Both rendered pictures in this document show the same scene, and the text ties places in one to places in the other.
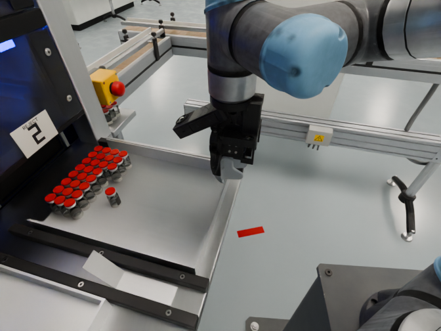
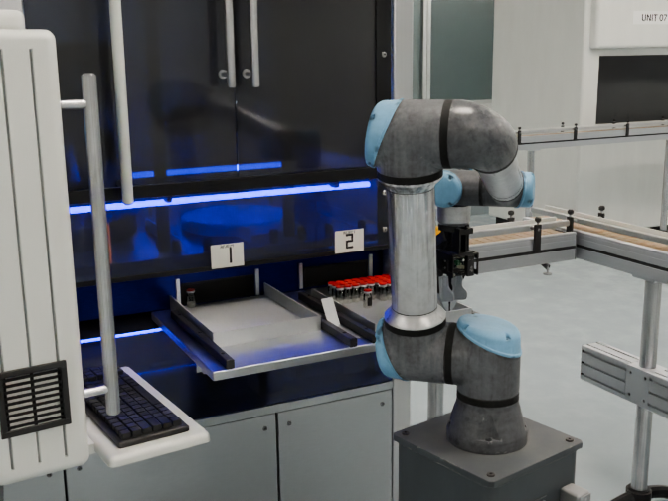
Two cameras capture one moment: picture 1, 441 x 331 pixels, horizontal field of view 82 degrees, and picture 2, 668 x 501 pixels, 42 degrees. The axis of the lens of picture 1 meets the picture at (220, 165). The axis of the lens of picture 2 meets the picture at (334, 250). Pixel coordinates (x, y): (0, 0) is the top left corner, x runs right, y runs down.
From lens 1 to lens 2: 172 cm
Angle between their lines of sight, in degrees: 51
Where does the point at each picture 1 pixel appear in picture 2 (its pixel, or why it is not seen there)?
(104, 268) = (330, 310)
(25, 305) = (283, 316)
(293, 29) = not seen: hidden behind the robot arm
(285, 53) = not seen: hidden behind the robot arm
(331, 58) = (446, 188)
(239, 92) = (446, 217)
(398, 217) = not seen: outside the picture
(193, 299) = (363, 342)
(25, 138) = (341, 239)
